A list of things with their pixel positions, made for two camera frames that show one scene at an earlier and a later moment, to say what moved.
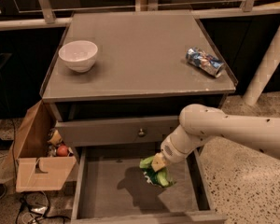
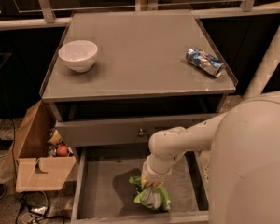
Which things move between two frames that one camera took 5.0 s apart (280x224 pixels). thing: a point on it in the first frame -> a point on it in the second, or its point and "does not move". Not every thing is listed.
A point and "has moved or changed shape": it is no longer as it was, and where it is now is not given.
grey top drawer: x=112 y=132 does not move
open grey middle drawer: x=111 y=189 does not move
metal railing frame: x=15 y=7 does not move
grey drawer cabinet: x=118 y=81 does not move
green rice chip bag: x=161 y=177 has moved or changed shape
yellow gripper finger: x=159 y=161 -> x=146 y=182
